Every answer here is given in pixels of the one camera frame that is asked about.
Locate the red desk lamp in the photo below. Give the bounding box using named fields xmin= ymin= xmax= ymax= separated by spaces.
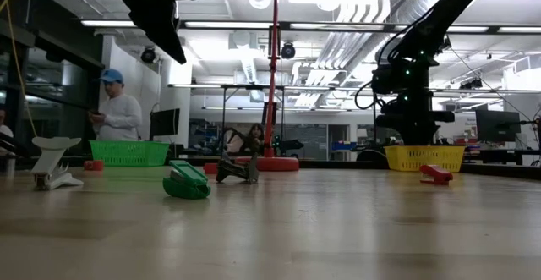
xmin=234 ymin=0 xmax=301 ymax=173

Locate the yellow plastic basket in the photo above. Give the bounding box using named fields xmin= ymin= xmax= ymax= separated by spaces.
xmin=384 ymin=145 xmax=466 ymax=173

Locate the black monitor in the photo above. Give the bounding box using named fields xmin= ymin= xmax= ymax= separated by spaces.
xmin=475 ymin=109 xmax=522 ymax=144
xmin=149 ymin=107 xmax=181 ymax=142

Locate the black aluminium table frame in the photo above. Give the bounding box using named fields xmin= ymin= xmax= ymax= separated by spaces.
xmin=0 ymin=155 xmax=541 ymax=182

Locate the green plastic basket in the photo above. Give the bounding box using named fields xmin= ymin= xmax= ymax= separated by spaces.
xmin=88 ymin=140 xmax=171 ymax=167

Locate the white staple remover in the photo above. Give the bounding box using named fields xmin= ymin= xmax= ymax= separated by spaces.
xmin=30 ymin=135 xmax=85 ymax=191

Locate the yellow power cable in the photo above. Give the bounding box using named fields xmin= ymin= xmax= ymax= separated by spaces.
xmin=0 ymin=0 xmax=39 ymax=138

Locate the small green stapler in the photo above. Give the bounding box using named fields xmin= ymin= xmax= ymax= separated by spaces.
xmin=162 ymin=159 xmax=212 ymax=200

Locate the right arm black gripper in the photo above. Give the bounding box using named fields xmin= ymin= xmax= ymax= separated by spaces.
xmin=374 ymin=97 xmax=456 ymax=146

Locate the person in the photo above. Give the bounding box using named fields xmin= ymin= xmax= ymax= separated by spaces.
xmin=0 ymin=108 xmax=14 ymax=140
xmin=226 ymin=122 xmax=266 ymax=154
xmin=87 ymin=68 xmax=144 ymax=141

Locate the ceiling light strip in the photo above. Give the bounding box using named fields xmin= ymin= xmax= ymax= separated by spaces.
xmin=79 ymin=19 xmax=137 ymax=28
xmin=289 ymin=22 xmax=384 ymax=31
xmin=184 ymin=20 xmax=274 ymax=30
xmin=497 ymin=25 xmax=541 ymax=35
xmin=445 ymin=25 xmax=489 ymax=34

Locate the small grey can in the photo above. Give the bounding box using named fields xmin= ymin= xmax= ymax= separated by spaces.
xmin=4 ymin=151 xmax=17 ymax=178

